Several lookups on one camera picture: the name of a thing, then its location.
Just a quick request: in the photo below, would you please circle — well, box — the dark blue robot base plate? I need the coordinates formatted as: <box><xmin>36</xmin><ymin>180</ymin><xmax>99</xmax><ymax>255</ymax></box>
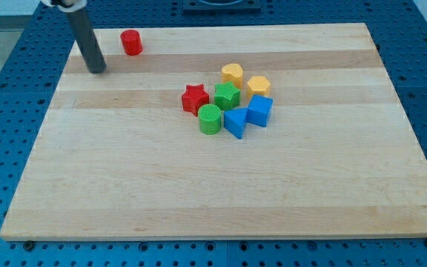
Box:
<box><xmin>182</xmin><ymin>0</ymin><xmax>262</xmax><ymax>14</ymax></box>

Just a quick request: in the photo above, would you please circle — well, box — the red cylinder block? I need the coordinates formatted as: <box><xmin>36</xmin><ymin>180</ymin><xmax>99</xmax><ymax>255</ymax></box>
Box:
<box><xmin>120</xmin><ymin>29</ymin><xmax>143</xmax><ymax>56</ymax></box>

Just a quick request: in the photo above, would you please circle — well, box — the red star block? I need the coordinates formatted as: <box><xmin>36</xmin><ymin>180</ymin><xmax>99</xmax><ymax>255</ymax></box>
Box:
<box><xmin>181</xmin><ymin>84</ymin><xmax>210</xmax><ymax>116</ymax></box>

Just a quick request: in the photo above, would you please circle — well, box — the blue triangle block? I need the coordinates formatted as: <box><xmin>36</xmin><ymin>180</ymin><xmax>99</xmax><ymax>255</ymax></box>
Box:
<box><xmin>224</xmin><ymin>108</ymin><xmax>248</xmax><ymax>139</ymax></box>

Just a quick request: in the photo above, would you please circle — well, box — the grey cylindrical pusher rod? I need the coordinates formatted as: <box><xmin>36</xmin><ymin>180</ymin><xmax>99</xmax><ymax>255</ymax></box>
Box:
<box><xmin>66</xmin><ymin>7</ymin><xmax>106</xmax><ymax>73</ymax></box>

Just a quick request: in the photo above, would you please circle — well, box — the yellow hexagon block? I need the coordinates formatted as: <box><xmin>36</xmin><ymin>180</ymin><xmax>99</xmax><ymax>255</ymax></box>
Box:
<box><xmin>247</xmin><ymin>76</ymin><xmax>271</xmax><ymax>99</ymax></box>

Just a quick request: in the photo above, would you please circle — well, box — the light wooden board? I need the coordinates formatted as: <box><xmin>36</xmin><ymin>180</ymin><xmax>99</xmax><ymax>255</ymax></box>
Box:
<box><xmin>0</xmin><ymin>23</ymin><xmax>427</xmax><ymax>241</ymax></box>

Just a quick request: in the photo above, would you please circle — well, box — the green cylinder block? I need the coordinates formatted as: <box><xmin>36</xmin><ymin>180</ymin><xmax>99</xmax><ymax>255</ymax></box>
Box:
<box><xmin>198</xmin><ymin>104</ymin><xmax>222</xmax><ymax>135</ymax></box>

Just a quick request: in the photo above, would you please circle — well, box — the yellow heart block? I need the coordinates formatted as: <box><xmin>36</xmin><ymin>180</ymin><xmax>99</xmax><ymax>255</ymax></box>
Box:
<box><xmin>221</xmin><ymin>63</ymin><xmax>243</xmax><ymax>89</ymax></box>

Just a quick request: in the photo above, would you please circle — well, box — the green star block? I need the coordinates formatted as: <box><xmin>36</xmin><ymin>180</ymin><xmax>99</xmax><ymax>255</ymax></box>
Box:
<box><xmin>213</xmin><ymin>82</ymin><xmax>241</xmax><ymax>111</ymax></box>

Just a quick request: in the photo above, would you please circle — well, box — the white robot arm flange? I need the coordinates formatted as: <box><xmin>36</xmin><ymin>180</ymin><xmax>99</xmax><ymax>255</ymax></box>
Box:
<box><xmin>41</xmin><ymin>0</ymin><xmax>87</xmax><ymax>13</ymax></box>

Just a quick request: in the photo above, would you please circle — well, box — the blue cube block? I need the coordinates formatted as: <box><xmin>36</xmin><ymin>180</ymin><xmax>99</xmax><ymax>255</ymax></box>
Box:
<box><xmin>246</xmin><ymin>95</ymin><xmax>274</xmax><ymax>127</ymax></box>

